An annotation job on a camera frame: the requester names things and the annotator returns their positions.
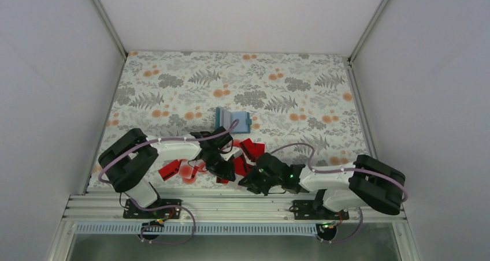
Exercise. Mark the aluminium rail base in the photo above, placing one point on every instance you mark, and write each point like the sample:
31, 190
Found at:
206, 205

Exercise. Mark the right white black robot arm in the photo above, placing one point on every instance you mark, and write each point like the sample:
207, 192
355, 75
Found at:
365, 182

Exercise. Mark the red card lower centre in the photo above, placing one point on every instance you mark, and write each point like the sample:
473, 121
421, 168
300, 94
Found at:
241, 168

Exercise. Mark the blue leather card holder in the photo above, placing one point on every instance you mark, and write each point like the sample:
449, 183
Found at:
225, 118

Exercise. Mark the red card striped right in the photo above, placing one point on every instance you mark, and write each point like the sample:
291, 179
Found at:
248, 147

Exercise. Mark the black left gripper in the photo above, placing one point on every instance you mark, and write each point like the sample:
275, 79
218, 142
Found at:
222, 172

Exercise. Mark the aluminium corner post left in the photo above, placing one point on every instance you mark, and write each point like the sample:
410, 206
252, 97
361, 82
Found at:
110, 28

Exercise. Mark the aluminium corner post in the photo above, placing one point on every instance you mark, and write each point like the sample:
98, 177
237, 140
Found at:
367, 31
110, 28

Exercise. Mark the white red-dot card lower left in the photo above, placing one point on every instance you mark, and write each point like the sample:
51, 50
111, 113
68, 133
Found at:
191, 171

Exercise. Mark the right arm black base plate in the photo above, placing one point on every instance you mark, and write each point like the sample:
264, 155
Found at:
313, 210

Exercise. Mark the red card far right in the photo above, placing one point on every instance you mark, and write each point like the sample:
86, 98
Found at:
256, 150

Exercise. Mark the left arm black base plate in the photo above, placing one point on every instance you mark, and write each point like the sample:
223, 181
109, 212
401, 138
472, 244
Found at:
162, 209

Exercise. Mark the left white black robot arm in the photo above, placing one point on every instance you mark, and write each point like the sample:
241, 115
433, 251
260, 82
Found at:
126, 162

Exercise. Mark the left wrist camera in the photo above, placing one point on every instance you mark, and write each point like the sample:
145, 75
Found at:
232, 154

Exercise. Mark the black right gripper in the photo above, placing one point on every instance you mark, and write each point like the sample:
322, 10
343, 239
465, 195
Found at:
251, 182

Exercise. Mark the aluminium corner post right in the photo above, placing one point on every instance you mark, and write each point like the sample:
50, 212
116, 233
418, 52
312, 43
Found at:
367, 31

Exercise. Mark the floral patterned table mat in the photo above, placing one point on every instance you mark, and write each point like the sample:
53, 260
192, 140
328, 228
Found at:
299, 104

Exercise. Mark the blue slotted cable duct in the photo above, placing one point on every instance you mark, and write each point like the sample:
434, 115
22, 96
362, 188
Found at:
176, 228

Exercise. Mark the red card lower left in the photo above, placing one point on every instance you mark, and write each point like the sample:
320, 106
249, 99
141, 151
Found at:
171, 169

